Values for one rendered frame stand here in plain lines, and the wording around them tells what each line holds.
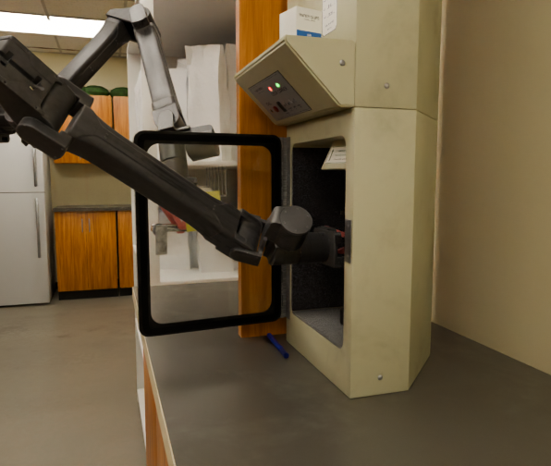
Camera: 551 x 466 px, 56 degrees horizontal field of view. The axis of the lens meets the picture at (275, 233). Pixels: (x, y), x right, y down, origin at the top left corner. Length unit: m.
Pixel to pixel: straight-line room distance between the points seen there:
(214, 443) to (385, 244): 0.40
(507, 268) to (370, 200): 0.45
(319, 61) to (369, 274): 0.34
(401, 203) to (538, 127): 0.38
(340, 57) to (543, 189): 0.50
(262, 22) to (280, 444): 0.85
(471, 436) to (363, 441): 0.15
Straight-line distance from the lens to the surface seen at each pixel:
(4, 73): 0.79
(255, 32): 1.19
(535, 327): 1.16
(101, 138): 0.82
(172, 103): 1.21
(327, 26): 0.95
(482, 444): 0.81
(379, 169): 0.85
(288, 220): 0.86
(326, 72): 0.82
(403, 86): 0.88
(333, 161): 0.94
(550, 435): 0.88
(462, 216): 1.30
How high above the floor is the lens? 1.30
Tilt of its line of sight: 6 degrees down
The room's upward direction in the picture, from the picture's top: straight up
